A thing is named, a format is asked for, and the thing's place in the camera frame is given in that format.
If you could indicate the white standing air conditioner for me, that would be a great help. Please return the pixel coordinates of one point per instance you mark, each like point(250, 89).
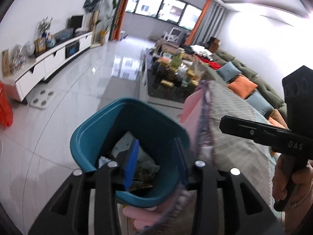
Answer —
point(107, 9)

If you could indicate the orange curtain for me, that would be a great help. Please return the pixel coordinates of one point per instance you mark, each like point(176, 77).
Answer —
point(121, 12)
point(198, 22)

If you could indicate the white floor scale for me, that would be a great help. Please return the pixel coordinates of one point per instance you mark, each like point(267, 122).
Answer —
point(41, 99)

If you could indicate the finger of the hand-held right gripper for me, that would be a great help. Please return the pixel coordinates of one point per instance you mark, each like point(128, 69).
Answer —
point(247, 129)

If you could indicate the white chair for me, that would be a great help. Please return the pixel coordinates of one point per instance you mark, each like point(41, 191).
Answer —
point(174, 34)

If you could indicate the grey curtain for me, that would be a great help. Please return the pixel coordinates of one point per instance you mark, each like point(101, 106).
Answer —
point(212, 22)

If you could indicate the clutter of jars and snacks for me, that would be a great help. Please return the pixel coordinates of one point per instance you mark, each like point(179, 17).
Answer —
point(181, 68)

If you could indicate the pile of white clothes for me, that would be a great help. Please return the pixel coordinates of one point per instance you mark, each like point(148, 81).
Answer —
point(200, 52)

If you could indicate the white TV cabinet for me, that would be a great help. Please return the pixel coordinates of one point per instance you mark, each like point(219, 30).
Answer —
point(53, 61)

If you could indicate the person's right hand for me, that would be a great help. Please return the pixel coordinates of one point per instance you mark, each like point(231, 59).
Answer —
point(281, 176)

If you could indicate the black monitor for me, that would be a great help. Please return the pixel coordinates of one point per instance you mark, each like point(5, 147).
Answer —
point(77, 22)

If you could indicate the wide window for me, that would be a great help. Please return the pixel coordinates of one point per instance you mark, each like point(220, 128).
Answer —
point(168, 8)

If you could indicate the black coffee table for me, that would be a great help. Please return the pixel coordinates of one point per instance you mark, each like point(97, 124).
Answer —
point(161, 90)

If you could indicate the checked fringed tablecloth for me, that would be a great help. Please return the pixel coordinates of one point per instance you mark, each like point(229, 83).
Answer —
point(234, 107)

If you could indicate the plant in yellow pot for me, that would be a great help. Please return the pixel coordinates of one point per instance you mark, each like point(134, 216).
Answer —
point(102, 35)

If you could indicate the vase with flowers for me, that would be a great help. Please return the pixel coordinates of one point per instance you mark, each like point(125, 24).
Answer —
point(44, 25)

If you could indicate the dark hanging bag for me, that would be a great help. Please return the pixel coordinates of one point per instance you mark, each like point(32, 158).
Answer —
point(91, 3)

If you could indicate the red plastic bag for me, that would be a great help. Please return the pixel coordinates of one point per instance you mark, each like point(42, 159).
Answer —
point(5, 105)

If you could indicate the teal plastic bin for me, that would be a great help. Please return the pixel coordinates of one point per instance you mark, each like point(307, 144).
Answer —
point(88, 137)

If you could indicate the blue cushion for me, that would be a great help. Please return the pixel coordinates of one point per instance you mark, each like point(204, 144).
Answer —
point(228, 71)
point(260, 104)

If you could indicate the brown box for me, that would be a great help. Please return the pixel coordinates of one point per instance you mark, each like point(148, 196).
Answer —
point(214, 44)

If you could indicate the yellow snack bag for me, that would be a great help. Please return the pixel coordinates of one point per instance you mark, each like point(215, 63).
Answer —
point(40, 45)

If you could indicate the silver foil bundle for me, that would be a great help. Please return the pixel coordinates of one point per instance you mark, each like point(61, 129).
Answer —
point(19, 57)

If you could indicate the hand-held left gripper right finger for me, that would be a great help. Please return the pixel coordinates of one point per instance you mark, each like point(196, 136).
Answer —
point(181, 156)

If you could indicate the brown picture board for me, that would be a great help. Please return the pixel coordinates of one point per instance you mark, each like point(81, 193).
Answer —
point(6, 62)

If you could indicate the green tufted sofa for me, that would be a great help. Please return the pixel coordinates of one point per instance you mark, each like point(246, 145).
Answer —
point(261, 78)

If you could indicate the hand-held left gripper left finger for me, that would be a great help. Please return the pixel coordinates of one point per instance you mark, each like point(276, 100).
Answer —
point(130, 164)

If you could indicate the orange cushion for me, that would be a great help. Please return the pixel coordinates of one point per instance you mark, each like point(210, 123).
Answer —
point(276, 123)
point(242, 87)

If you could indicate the red cloth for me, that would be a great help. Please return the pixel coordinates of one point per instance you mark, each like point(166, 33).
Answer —
point(212, 64)

